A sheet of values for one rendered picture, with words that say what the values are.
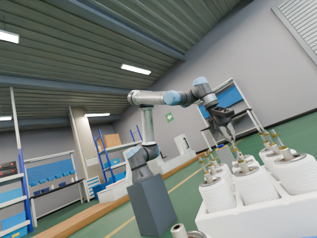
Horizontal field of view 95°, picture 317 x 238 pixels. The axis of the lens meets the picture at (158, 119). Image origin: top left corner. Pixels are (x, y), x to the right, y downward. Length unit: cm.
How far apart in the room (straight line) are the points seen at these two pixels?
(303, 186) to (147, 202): 73
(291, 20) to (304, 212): 557
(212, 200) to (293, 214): 19
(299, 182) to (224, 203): 20
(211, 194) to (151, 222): 57
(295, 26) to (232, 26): 169
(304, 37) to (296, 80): 107
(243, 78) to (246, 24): 167
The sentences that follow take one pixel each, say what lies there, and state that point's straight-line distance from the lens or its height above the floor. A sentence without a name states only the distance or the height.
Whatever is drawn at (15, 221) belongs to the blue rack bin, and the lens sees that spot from 493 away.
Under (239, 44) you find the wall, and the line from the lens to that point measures 602.
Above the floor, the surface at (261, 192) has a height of 20.
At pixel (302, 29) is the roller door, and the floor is 203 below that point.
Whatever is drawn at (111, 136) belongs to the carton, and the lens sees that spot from 596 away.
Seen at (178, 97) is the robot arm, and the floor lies 62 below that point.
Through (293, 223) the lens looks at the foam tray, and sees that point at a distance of 53.
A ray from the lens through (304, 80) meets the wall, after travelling 556.
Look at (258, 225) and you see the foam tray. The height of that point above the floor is 14.
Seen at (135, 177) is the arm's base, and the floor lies 34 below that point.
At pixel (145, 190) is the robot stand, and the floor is 25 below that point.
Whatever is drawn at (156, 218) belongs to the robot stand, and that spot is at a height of 8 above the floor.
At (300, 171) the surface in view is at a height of 23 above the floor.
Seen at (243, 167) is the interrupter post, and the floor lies 27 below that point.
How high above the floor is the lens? 39
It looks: 15 degrees up
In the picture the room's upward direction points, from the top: 22 degrees counter-clockwise
